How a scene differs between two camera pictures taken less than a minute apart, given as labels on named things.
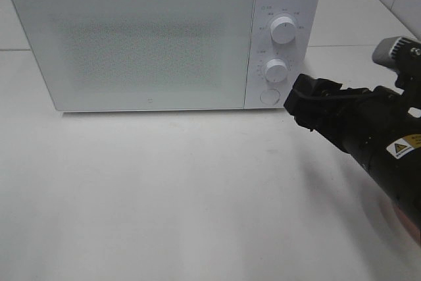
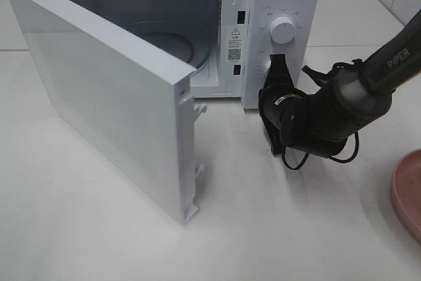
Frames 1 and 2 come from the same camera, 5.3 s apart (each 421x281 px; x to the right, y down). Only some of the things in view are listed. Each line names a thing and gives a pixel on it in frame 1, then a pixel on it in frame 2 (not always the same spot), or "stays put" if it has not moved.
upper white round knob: (283, 29) stays put
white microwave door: (125, 46) to (131, 102)
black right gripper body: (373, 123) to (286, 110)
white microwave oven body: (166, 39) stays put
